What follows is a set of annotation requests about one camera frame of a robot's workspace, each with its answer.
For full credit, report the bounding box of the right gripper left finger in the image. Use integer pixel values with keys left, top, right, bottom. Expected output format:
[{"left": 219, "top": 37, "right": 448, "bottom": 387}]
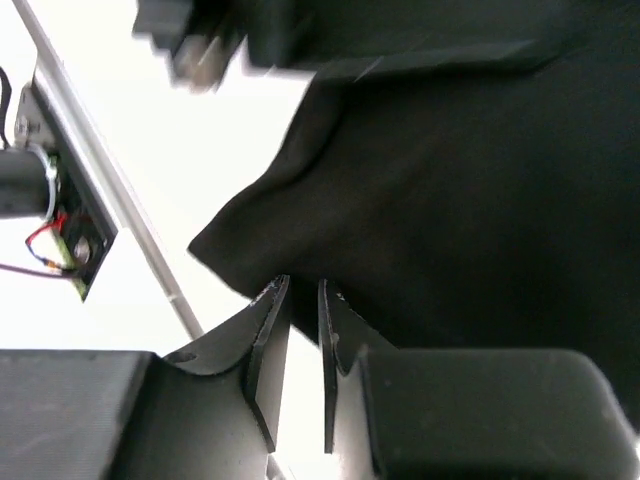
[{"left": 1, "top": 276, "right": 291, "bottom": 479}]

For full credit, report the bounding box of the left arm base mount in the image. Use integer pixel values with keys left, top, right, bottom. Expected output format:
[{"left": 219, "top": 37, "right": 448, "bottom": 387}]
[{"left": 1, "top": 72, "right": 117, "bottom": 300}]

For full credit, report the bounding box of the black skirt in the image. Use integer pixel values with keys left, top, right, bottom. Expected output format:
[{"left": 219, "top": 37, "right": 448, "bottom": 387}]
[{"left": 189, "top": 1, "right": 639, "bottom": 424}]

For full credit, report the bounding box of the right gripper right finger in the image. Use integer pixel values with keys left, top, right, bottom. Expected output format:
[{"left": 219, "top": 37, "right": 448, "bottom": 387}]
[{"left": 318, "top": 281, "right": 639, "bottom": 479}]

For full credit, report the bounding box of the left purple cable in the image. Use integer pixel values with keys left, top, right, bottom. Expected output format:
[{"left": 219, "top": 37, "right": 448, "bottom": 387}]
[{"left": 0, "top": 263, "right": 76, "bottom": 279}]

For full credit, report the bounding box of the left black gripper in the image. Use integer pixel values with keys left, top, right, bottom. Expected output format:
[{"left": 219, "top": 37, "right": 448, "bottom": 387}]
[{"left": 132, "top": 0, "right": 312, "bottom": 93}]

